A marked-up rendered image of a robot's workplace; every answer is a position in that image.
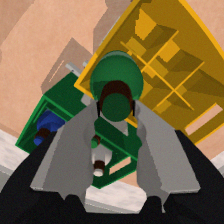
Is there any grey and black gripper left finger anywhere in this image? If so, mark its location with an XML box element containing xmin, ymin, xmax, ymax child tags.
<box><xmin>0</xmin><ymin>100</ymin><xmax>100</xmax><ymax>224</ymax></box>

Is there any yellow divided crate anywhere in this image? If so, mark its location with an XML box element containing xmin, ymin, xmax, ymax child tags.
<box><xmin>74</xmin><ymin>0</ymin><xmax>224</xmax><ymax>145</ymax></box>

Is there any green plastic crate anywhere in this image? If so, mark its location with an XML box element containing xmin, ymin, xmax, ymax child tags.
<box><xmin>15</xmin><ymin>72</ymin><xmax>142</xmax><ymax>189</ymax></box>

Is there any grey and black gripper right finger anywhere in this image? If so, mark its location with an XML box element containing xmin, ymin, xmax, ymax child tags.
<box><xmin>133</xmin><ymin>99</ymin><xmax>224</xmax><ymax>224</ymax></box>

